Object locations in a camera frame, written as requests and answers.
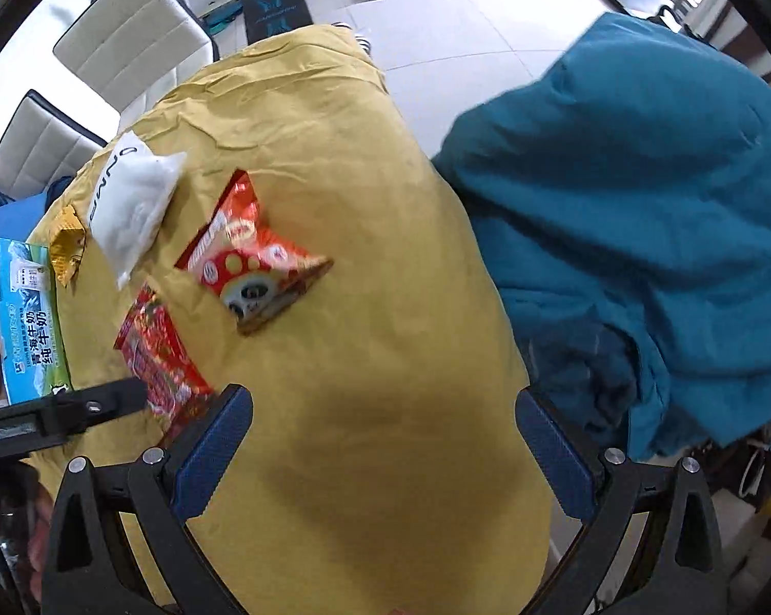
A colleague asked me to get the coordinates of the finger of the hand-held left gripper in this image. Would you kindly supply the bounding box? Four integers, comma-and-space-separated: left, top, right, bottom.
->
43, 377, 151, 432

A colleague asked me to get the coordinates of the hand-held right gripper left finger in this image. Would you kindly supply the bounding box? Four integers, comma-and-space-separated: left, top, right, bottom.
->
39, 383, 255, 615

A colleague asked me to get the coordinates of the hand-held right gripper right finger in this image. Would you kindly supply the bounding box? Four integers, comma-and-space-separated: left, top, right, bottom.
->
515, 388, 727, 615

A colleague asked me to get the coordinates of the dark blue cloth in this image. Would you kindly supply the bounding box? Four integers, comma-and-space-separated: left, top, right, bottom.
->
525, 319, 644, 457

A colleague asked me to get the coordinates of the blue-green milk carton box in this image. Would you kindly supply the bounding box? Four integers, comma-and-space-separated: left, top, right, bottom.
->
0, 238, 73, 406

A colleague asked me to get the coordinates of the gold snack packet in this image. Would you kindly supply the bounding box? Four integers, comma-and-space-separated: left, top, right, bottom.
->
48, 206, 87, 288

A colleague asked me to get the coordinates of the yellow cloth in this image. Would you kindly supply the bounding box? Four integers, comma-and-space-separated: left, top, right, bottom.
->
25, 24, 554, 615

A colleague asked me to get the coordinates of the white snack packet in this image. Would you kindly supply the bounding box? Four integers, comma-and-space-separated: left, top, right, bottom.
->
86, 131, 188, 291

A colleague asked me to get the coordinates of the red panda-print snack packet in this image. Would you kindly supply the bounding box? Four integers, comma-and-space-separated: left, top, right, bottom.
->
175, 170, 334, 337

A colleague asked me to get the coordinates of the teal blanket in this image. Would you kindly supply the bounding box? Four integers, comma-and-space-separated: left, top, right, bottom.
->
432, 13, 771, 462

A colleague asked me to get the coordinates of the white chair upper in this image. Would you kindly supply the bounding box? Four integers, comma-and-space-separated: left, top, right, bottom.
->
53, 0, 220, 117

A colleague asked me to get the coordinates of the black board with blue print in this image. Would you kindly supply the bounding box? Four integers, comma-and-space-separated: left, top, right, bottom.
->
240, 0, 313, 40

